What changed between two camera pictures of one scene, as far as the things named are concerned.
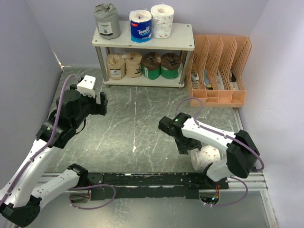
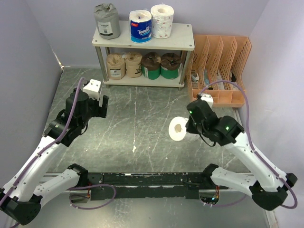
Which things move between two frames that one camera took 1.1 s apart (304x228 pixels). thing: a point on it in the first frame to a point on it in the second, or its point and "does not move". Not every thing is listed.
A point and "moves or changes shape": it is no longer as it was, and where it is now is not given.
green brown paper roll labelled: [169, 64] does not move
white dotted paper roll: [200, 158] moves or changes shape
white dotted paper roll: [162, 21] does not move
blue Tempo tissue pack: [141, 26] does not move
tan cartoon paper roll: [133, 61] does not move
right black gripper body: [185, 143] to [193, 127]
